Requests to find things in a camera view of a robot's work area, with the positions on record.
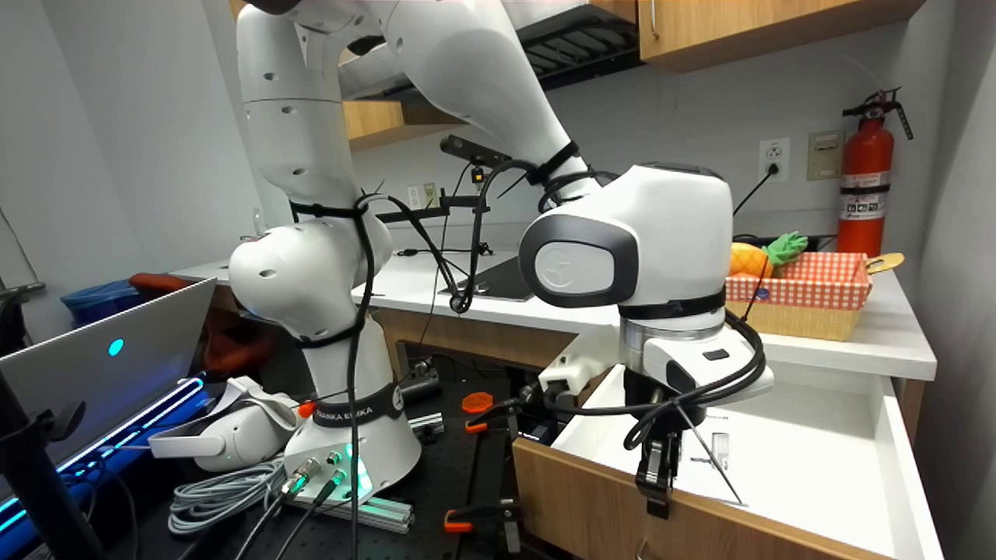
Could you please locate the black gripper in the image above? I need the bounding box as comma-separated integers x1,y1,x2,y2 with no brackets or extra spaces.
623,366,710,522

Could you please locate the wooden drawer with white interior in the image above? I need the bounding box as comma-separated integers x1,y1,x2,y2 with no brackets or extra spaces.
510,356,946,560

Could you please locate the black orange bar clamp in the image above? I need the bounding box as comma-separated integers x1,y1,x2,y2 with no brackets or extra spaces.
441,496,526,543
459,385,555,440

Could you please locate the pineapple plush toy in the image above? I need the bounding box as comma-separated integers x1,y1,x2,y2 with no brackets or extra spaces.
730,232,811,281

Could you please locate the wicker basket red checked lining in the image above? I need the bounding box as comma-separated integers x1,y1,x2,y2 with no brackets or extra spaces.
724,249,878,342

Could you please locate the black cooktop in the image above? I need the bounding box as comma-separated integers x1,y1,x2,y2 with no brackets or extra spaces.
471,253,538,305

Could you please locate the red fire extinguisher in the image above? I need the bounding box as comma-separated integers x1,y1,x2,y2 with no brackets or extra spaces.
833,87,914,262

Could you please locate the white VR headset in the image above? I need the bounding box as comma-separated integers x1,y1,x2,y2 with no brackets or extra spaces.
148,374,305,476

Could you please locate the red bag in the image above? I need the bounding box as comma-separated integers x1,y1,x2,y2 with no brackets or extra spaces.
128,272,262,381

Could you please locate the silver laptop with glowing logo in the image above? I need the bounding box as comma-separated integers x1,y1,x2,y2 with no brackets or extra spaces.
0,277,225,560

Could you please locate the blue box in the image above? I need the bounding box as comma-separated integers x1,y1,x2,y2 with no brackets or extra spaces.
59,277,143,327

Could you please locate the black tripod stand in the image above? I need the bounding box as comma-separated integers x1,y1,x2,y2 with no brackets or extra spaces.
0,372,105,560

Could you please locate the black wrist cable bundle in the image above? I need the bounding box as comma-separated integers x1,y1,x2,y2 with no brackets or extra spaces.
619,307,772,454

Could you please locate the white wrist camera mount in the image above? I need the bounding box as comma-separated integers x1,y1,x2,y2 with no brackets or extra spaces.
538,331,618,406

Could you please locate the wooden base cabinet frame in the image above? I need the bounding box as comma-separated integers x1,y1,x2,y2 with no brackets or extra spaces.
370,307,579,372

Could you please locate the yellow toy ring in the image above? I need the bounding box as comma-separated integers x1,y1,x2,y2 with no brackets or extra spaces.
866,249,909,281

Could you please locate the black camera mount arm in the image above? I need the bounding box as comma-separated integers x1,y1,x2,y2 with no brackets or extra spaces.
378,166,492,227

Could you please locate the beige wall switch plate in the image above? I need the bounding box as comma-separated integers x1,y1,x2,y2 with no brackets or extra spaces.
806,126,848,185

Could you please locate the black stereo camera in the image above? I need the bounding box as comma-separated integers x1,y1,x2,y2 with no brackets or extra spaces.
435,133,517,179

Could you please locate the white coiled cable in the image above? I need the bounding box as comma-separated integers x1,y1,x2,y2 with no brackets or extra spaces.
166,461,291,543

